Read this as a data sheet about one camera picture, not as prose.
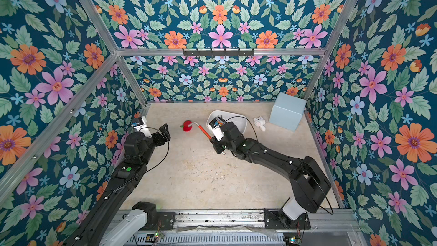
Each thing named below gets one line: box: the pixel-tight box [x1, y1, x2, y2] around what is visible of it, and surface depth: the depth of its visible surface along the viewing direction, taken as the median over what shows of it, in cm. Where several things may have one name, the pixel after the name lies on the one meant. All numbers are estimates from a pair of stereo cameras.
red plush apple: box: [179, 120, 193, 132], surface depth 107 cm
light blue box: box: [269, 92, 307, 132], surface depth 101 cm
